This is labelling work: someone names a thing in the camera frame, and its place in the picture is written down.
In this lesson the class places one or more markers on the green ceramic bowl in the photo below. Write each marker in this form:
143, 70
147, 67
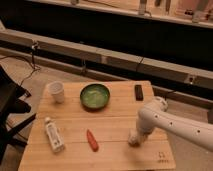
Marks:
94, 96

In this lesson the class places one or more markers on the white paper cup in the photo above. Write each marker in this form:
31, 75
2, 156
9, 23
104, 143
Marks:
56, 90

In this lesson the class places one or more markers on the grey metal rail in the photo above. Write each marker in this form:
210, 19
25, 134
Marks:
166, 70

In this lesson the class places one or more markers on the white tube with label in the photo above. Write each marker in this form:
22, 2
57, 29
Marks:
53, 135

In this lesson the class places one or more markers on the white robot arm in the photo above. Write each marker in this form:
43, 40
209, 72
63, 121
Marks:
154, 114

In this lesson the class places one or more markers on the white sponge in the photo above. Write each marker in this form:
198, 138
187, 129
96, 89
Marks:
134, 139

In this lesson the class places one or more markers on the dark brown rectangular block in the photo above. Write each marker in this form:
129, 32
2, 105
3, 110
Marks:
139, 93

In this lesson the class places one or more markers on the orange toy carrot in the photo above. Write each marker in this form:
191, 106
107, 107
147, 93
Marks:
92, 141

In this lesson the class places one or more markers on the black tripod stand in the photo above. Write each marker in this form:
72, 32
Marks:
10, 93

